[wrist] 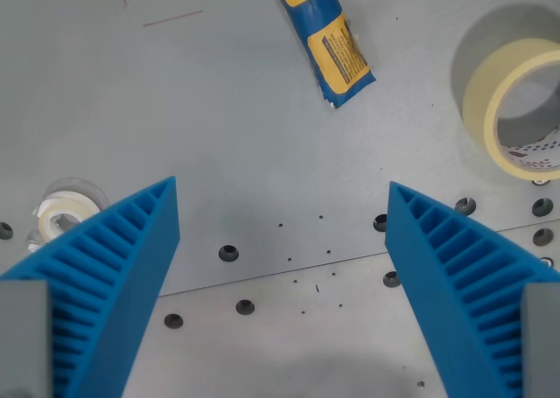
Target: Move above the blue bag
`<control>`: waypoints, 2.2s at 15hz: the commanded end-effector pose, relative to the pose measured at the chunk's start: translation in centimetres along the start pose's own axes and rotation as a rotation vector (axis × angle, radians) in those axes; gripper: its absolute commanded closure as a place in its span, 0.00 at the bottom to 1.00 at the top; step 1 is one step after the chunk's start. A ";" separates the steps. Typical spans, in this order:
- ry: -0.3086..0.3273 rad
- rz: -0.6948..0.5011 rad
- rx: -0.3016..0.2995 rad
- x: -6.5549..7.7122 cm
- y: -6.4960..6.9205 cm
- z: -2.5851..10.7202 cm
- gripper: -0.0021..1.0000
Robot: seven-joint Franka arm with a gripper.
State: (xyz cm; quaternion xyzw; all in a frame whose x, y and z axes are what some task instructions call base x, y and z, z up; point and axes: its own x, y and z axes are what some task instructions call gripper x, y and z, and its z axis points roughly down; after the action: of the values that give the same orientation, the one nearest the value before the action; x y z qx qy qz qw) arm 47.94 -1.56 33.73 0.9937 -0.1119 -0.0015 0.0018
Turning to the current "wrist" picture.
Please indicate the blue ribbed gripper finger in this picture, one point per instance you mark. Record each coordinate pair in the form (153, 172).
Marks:
(420, 258)
(131, 258)

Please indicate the clear tape roll white core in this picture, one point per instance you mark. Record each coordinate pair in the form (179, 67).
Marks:
(59, 209)

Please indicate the beige masking tape roll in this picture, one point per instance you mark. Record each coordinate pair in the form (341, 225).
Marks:
(481, 92)

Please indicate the blue and yellow tube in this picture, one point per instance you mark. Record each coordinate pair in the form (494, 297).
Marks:
(319, 13)

